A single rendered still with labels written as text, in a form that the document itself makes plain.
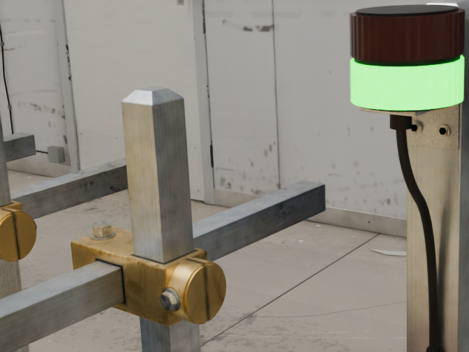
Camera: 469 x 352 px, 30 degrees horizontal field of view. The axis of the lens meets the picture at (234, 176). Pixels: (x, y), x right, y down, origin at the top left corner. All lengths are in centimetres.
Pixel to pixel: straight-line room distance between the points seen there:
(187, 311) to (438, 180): 25
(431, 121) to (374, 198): 316
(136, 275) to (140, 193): 7
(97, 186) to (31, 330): 38
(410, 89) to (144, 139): 27
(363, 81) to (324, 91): 321
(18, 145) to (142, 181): 59
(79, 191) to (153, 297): 33
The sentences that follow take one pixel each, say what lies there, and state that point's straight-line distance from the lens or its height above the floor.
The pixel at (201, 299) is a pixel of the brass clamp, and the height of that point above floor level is 94.
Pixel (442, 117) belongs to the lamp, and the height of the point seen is 111.
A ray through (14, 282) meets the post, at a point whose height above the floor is 89.
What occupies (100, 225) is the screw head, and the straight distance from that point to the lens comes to 76.
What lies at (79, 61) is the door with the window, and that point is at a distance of 458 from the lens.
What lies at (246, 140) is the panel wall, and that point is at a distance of 395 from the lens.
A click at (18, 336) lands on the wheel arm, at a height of 94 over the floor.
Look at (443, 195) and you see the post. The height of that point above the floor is 106.
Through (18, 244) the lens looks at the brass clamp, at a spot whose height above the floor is 94.
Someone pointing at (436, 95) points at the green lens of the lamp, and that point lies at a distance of 46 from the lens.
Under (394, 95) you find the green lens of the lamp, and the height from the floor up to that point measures 113.
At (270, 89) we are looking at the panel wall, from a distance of 382.
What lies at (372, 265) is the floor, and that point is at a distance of 335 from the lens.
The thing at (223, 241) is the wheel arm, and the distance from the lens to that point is 81.
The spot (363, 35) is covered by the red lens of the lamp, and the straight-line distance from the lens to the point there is 46.
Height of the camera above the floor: 121
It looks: 15 degrees down
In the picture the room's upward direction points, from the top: 3 degrees counter-clockwise
